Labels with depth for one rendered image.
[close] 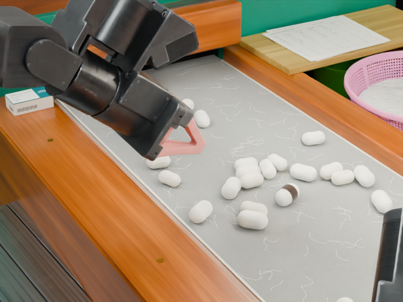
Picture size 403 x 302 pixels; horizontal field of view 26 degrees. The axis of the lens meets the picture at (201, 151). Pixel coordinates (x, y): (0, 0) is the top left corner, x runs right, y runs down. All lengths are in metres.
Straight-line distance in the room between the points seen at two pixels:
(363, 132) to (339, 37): 0.31
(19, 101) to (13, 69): 0.47
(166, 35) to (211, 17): 0.50
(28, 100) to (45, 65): 0.47
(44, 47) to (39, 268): 0.40
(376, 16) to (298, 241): 0.67
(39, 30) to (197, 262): 0.31
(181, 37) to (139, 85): 0.07
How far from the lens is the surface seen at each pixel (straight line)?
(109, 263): 0.95
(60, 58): 0.80
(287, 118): 1.29
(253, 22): 1.50
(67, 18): 0.85
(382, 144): 1.19
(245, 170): 1.12
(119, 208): 1.03
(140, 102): 0.87
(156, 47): 0.87
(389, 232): 0.52
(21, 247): 1.15
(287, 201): 1.07
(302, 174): 1.13
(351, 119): 1.25
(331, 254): 1.01
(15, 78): 0.79
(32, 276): 1.10
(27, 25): 0.78
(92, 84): 0.84
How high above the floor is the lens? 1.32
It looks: 29 degrees down
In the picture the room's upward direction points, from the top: straight up
